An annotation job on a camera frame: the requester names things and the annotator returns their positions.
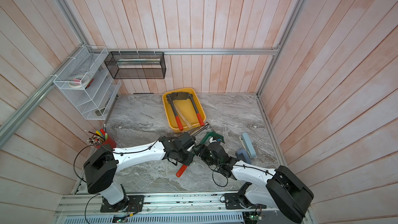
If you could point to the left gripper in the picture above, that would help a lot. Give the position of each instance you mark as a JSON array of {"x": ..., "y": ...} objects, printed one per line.
[{"x": 189, "y": 159}]

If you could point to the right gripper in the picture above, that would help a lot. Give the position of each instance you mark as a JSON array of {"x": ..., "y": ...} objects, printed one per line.
[{"x": 202, "y": 154}]

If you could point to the green shaft red grip hoe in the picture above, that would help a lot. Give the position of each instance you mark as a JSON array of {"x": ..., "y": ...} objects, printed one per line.
[{"x": 209, "y": 137}]

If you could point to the wooden handle hoe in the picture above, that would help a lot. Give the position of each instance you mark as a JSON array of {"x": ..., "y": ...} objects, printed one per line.
[{"x": 183, "y": 119}]

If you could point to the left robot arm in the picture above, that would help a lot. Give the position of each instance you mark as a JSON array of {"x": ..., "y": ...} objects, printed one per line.
[{"x": 101, "y": 167}]

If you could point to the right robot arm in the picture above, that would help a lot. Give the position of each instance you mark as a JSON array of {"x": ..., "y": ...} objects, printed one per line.
[{"x": 279, "y": 188}]

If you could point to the blue grip steel hoe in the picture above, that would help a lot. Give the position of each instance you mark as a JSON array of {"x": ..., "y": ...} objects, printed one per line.
[{"x": 198, "y": 130}]

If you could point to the yellow plastic storage box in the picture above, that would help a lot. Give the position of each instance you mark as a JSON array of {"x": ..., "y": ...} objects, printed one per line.
[{"x": 186, "y": 108}]

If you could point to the blue grey stapler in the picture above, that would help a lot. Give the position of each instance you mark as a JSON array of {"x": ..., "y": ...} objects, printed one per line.
[{"x": 243, "y": 155}]

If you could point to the grey hole punch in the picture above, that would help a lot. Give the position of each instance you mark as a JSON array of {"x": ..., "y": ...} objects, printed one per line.
[{"x": 248, "y": 146}]

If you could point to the red pencil cup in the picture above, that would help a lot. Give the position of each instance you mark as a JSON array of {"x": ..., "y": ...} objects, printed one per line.
[{"x": 100, "y": 138}]

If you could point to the tape roll on shelf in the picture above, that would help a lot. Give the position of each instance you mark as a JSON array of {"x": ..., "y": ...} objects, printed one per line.
[{"x": 79, "y": 81}]

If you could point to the black wire mesh basket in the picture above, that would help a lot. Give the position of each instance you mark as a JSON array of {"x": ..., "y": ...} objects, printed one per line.
[{"x": 136, "y": 64}]

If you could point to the white wire shelf rack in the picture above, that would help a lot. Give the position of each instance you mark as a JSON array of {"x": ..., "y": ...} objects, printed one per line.
[{"x": 96, "y": 100}]

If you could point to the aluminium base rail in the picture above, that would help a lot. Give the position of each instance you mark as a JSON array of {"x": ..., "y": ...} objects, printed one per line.
[{"x": 157, "y": 203}]

